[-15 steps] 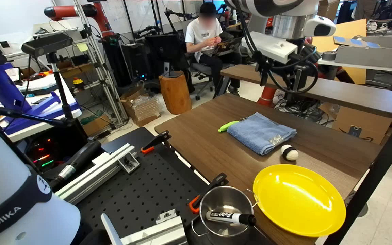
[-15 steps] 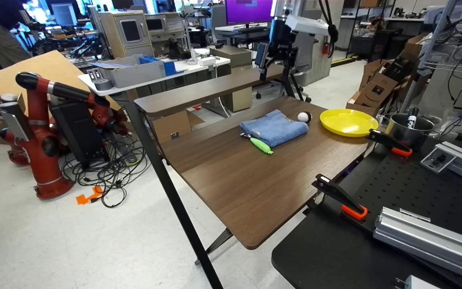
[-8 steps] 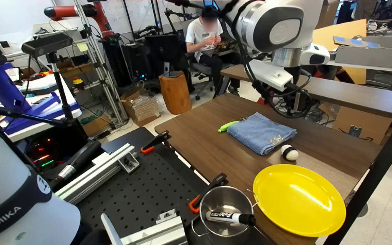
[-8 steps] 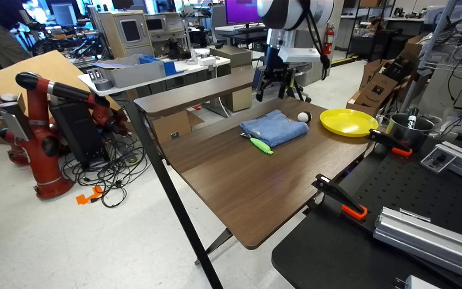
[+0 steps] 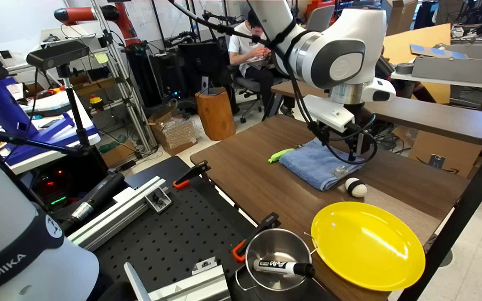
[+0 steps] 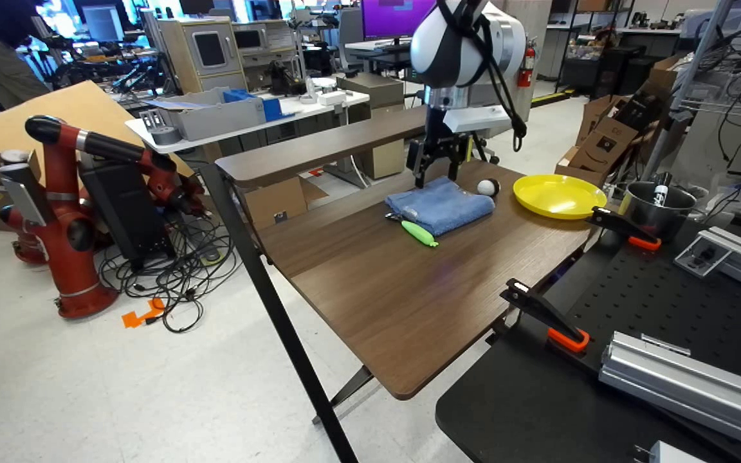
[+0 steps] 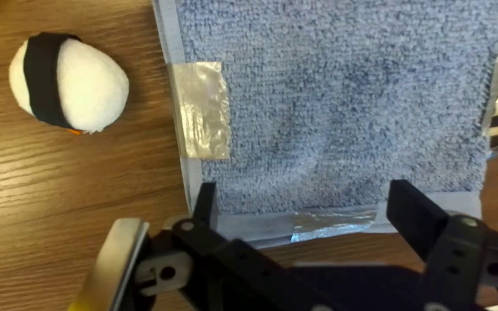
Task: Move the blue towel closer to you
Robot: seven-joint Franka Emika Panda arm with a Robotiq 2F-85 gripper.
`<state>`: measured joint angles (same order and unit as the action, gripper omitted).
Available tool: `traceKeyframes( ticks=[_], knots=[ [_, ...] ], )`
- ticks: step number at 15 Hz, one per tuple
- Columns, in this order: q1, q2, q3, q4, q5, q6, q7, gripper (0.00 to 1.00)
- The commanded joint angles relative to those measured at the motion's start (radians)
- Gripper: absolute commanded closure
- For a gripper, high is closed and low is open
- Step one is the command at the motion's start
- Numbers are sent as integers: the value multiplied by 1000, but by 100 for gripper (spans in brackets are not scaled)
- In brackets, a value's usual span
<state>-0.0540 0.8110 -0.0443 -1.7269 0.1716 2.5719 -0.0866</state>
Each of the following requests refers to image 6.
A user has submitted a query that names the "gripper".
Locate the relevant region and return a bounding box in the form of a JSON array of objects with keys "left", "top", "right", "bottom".
[{"left": 412, "top": 106, "right": 472, "bottom": 190}]

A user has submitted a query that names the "green marker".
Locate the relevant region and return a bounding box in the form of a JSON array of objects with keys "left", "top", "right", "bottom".
[{"left": 400, "top": 220, "right": 439, "bottom": 248}]

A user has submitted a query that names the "white table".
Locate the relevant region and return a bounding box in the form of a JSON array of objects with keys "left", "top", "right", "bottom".
[{"left": 124, "top": 89, "right": 371, "bottom": 156}]

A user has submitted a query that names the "blue box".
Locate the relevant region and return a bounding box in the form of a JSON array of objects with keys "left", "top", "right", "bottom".
[{"left": 223, "top": 89, "right": 285, "bottom": 123}]

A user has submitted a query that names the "stack of cardboard boxes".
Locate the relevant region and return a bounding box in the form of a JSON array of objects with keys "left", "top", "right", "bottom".
[{"left": 553, "top": 54, "right": 690, "bottom": 188}]

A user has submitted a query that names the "cardboard sheet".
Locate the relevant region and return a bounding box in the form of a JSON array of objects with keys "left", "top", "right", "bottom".
[{"left": 0, "top": 80, "right": 195, "bottom": 188}]

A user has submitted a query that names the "monitor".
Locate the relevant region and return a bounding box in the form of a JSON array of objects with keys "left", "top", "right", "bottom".
[{"left": 360, "top": 0, "right": 439, "bottom": 41}]

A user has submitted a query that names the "grey bin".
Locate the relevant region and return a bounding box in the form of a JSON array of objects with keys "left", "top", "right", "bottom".
[{"left": 152, "top": 87, "right": 268, "bottom": 143}]

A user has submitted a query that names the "yellow plate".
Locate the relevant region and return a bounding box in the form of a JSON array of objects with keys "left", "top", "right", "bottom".
[{"left": 513, "top": 174, "right": 608, "bottom": 221}]

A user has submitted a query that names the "white box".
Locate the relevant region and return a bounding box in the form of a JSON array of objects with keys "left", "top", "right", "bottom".
[{"left": 633, "top": 440, "right": 709, "bottom": 463}]

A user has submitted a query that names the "blue towel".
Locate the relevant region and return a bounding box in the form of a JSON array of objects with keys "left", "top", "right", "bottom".
[{"left": 385, "top": 177, "right": 496, "bottom": 237}]

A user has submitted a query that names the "black clamp with orange tips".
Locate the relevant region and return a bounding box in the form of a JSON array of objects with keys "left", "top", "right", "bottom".
[
  {"left": 585, "top": 206, "right": 663, "bottom": 251},
  {"left": 500, "top": 278, "right": 592, "bottom": 354}
]

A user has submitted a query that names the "cardboard box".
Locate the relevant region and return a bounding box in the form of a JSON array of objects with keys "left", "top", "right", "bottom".
[{"left": 242, "top": 176, "right": 330, "bottom": 230}]

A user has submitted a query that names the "tangle of black cables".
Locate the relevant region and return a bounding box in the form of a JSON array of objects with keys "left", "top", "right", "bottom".
[{"left": 96, "top": 211, "right": 244, "bottom": 334}]

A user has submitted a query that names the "beige cabinet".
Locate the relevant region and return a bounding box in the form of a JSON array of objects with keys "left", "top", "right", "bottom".
[{"left": 337, "top": 72, "right": 407, "bottom": 181}]

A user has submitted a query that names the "metal pot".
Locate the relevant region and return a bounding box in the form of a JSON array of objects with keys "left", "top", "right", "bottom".
[{"left": 620, "top": 181, "right": 699, "bottom": 242}]

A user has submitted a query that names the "aluminium profile bar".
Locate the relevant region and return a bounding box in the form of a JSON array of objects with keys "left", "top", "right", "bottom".
[
  {"left": 673, "top": 226, "right": 741, "bottom": 304},
  {"left": 598, "top": 331, "right": 741, "bottom": 456}
]

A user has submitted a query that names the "fire extinguisher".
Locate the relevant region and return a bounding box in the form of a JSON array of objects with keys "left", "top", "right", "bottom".
[{"left": 517, "top": 38, "right": 538, "bottom": 89}]

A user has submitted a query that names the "black shelf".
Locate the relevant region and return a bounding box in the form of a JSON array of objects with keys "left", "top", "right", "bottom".
[{"left": 553, "top": 0, "right": 636, "bottom": 95}]

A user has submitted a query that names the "toy kitchen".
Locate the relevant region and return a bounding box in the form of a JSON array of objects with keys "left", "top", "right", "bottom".
[{"left": 157, "top": 17, "right": 302, "bottom": 95}]

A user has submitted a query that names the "red robot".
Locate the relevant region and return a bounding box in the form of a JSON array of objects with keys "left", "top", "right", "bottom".
[{"left": 0, "top": 114, "right": 212, "bottom": 320}]

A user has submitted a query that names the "orange tape piece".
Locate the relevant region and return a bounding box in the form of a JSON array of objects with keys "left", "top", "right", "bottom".
[{"left": 121, "top": 297, "right": 167, "bottom": 329}]

